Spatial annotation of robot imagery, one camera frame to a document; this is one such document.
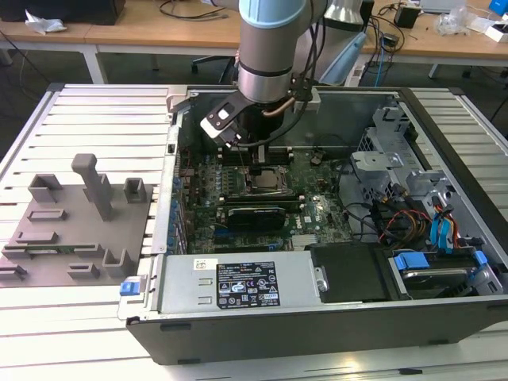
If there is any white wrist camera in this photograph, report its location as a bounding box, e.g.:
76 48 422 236
200 93 249 150

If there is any silver chipset heatsink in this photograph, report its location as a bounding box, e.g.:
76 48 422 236
291 233 318 251

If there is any black monitor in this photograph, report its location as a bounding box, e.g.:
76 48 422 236
0 0 127 24

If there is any black plastic shroud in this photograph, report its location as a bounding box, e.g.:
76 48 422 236
305 242 402 305

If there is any red wire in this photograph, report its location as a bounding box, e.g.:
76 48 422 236
379 210 433 245

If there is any metal socket cover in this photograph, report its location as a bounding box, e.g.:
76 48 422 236
245 165 289 196

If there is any orange wire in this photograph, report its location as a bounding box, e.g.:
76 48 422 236
434 202 475 249

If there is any black open PC case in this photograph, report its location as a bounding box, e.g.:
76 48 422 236
117 83 508 366

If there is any green RAM stick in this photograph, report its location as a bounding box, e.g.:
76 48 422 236
23 245 76 255

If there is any black office chair base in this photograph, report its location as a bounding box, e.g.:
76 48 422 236
191 55 239 87

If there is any blue flat wire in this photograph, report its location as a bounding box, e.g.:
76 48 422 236
430 210 457 255

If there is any grey parts rack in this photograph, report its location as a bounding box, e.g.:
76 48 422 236
0 152 156 289

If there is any blue disk carrier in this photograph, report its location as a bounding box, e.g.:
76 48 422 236
391 248 489 297

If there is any blue case latch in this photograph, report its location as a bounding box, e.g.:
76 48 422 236
118 279 142 297

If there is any blue cable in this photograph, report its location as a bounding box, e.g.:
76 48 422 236
375 33 388 87

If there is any white power strip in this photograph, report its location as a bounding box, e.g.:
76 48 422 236
343 63 365 87

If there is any black hard disk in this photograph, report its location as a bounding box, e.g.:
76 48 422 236
400 267 469 293

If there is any black expansion slot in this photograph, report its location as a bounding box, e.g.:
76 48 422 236
214 234 293 245

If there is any grey laptop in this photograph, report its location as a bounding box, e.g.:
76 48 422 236
420 0 465 11

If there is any silver metal drive cage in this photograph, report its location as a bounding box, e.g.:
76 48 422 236
348 103 503 297

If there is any small black box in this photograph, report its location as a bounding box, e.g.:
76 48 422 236
394 4 421 29

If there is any black RAM slot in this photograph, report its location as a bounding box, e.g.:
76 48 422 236
219 192 306 203
221 198 307 212
219 144 293 156

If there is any black graphics card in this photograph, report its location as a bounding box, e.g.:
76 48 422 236
224 204 287 232

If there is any silver CPU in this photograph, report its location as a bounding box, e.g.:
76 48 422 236
252 173 280 191

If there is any black wire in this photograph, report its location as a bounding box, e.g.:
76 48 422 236
343 202 378 243

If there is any crumpled white paper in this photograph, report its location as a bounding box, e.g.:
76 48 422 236
25 10 67 35

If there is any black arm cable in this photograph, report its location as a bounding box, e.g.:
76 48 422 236
237 0 329 148

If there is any white cardboard box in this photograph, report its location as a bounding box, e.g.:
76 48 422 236
484 22 508 43

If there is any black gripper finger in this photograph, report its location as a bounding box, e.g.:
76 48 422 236
252 143 267 175

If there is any green motherboard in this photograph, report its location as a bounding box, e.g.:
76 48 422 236
176 148 354 255

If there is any CPU socket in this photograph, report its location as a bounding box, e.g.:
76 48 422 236
244 164 290 198

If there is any black power supply label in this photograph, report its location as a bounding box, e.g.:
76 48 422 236
216 260 281 309

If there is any silver power supply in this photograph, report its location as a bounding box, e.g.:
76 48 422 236
152 253 318 314

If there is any clear plastic bag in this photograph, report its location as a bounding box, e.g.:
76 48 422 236
434 7 483 37

